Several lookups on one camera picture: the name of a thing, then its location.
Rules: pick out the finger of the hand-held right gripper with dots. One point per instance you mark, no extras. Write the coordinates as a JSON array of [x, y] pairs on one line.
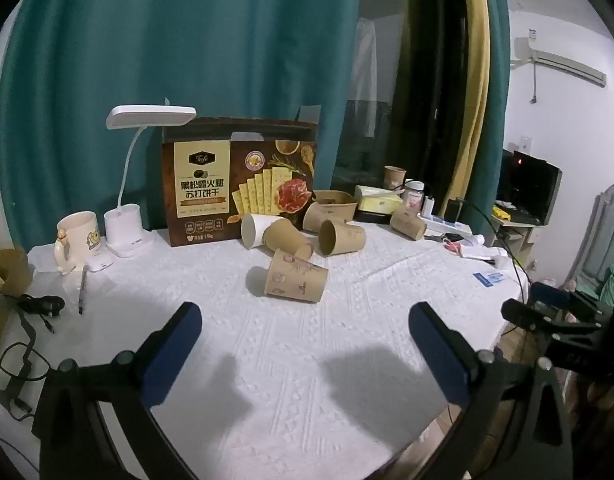
[[524, 314], [549, 293]]

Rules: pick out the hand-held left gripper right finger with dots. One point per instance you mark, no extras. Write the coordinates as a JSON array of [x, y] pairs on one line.
[[439, 357]]

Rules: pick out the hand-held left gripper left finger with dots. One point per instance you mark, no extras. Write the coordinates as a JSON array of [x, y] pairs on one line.
[[173, 347]]

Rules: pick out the blue card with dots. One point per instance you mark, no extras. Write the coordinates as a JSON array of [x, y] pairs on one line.
[[490, 278]]

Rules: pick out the wooden monitor stand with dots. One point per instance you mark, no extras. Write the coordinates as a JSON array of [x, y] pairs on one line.
[[519, 235]]

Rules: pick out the red scissors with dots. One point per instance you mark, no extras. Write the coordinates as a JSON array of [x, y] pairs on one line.
[[453, 246]]

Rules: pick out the grey pen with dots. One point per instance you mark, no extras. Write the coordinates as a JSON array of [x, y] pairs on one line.
[[82, 292]]

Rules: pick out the black monitor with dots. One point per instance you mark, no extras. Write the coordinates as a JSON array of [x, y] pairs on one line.
[[532, 185]]

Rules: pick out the small white case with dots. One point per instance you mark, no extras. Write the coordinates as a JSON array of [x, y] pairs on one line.
[[100, 261]]

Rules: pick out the white embossed tablecloth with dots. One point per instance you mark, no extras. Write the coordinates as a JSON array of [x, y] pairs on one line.
[[287, 370]]

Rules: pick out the white power strip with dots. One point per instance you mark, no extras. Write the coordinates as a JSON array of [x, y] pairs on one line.
[[447, 226]]

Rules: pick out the black smartphone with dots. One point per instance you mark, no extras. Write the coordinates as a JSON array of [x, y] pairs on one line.
[[455, 211]]

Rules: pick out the white desk lamp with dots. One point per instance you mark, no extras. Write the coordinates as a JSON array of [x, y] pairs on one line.
[[129, 220]]

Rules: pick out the brown printed paper cup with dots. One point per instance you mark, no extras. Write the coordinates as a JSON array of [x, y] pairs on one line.
[[288, 246], [394, 176], [342, 238], [408, 223], [314, 217], [294, 277]]

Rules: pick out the white power adapter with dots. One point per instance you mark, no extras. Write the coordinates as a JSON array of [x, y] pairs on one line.
[[430, 207]]

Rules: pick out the cream cartoon mug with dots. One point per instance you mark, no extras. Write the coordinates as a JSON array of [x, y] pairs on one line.
[[79, 240]]

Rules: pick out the white-lined brown paper cup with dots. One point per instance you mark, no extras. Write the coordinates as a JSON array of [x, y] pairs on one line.
[[255, 230]]

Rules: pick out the black tray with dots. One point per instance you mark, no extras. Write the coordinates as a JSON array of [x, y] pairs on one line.
[[372, 217]]

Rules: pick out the brown cracker box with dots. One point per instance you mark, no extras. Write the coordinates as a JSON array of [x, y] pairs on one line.
[[207, 195]]

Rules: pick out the clear jar white lid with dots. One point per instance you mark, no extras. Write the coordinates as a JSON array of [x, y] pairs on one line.
[[414, 197]]

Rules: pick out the yellow tissue box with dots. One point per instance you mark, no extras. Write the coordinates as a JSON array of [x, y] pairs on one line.
[[379, 199]]

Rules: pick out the brown square paper bowl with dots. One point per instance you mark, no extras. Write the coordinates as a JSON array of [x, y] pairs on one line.
[[335, 201]]

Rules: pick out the narrow teal curtain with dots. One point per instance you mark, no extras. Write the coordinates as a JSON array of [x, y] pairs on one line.
[[497, 110]]

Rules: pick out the white air conditioner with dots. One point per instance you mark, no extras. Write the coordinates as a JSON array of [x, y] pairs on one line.
[[562, 62]]

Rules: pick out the yellow curtain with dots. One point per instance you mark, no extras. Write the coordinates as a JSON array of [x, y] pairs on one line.
[[479, 70]]

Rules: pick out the dark glass window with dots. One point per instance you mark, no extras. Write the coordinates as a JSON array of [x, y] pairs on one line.
[[412, 85]]

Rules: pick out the white metal frame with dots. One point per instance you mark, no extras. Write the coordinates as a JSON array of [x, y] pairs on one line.
[[607, 230]]

